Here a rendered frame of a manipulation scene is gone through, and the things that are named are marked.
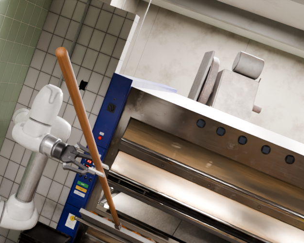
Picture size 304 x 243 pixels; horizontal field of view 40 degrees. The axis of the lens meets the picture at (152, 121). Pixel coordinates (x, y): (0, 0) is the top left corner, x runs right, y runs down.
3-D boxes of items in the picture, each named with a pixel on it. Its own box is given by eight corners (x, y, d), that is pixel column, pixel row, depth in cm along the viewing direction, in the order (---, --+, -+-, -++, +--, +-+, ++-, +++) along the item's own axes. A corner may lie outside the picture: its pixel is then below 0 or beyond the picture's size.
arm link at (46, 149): (42, 156, 182) (54, 162, 181) (37, 148, 174) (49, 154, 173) (53, 139, 186) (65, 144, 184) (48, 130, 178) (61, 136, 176)
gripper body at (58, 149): (63, 144, 184) (82, 153, 182) (53, 160, 180) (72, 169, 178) (60, 137, 177) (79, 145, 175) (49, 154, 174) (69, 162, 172)
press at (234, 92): (213, 234, 723) (284, 63, 686) (140, 202, 743) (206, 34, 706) (215, 210, 874) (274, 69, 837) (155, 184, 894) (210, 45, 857)
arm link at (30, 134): (34, 155, 175) (47, 126, 174) (4, 140, 178) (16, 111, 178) (46, 155, 185) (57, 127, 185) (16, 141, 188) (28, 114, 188)
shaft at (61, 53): (62, 56, 103) (68, 47, 104) (51, 52, 103) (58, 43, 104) (118, 226, 254) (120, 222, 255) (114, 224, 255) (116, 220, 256)
